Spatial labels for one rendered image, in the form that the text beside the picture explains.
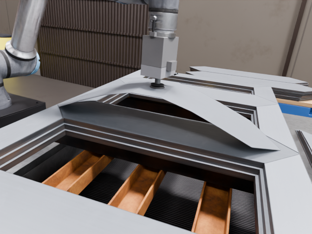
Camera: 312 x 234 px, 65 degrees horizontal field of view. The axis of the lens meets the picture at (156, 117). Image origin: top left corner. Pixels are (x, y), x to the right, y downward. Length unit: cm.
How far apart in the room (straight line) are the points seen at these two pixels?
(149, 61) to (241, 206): 62
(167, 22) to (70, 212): 46
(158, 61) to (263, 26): 267
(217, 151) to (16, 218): 44
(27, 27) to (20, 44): 9
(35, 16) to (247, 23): 260
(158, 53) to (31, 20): 58
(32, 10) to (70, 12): 332
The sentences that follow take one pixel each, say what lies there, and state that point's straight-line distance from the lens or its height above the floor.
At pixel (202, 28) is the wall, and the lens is 335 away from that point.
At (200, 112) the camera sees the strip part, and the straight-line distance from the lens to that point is 62.
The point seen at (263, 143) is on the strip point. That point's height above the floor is 88.
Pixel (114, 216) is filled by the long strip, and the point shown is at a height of 86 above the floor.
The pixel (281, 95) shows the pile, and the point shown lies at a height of 81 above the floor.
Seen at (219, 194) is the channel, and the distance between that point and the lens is 79.
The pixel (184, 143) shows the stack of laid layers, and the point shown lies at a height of 86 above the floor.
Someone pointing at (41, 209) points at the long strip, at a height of 86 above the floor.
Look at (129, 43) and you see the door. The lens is 372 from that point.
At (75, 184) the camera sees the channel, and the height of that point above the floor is 72.
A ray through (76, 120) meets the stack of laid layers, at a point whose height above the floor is 86.
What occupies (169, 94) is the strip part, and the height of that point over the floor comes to 97.
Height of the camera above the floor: 116
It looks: 22 degrees down
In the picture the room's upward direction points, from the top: 5 degrees clockwise
